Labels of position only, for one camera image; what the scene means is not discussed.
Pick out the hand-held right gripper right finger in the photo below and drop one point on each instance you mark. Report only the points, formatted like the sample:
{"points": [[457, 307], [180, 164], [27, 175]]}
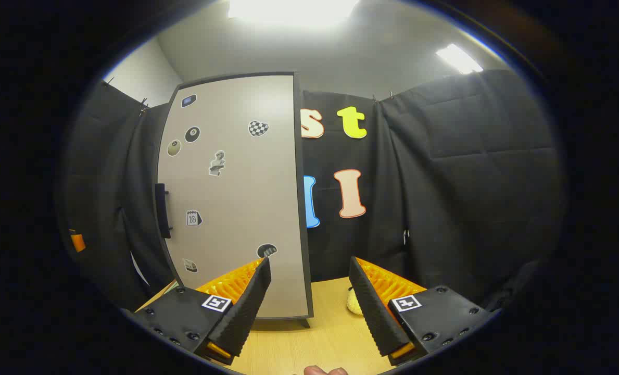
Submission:
{"points": [[371, 312]]}

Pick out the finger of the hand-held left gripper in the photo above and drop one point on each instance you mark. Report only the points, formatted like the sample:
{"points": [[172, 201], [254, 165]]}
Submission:
{"points": [[78, 242]]}

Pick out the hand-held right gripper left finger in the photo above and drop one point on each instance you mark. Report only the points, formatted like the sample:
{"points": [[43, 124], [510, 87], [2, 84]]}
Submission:
{"points": [[249, 307]]}

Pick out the beige cabinet door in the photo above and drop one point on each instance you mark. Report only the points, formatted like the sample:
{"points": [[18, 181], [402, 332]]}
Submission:
{"points": [[236, 208]]}

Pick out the dark grey cabinet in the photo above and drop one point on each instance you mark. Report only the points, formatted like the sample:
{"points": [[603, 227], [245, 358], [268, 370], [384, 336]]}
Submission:
{"points": [[303, 208]]}

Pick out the yellow lemon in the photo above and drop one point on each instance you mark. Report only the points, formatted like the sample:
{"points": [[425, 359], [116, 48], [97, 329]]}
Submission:
{"points": [[355, 303]]}

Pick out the black backdrop cloth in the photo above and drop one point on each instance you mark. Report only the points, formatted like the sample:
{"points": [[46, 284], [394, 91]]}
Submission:
{"points": [[444, 182]]}

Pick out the black binder clip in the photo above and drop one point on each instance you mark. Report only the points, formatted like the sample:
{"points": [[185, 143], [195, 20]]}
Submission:
{"points": [[143, 105]]}

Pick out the ceiling light panel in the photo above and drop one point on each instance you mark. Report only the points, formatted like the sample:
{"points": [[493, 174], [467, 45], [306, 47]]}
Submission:
{"points": [[293, 10], [459, 58]]}

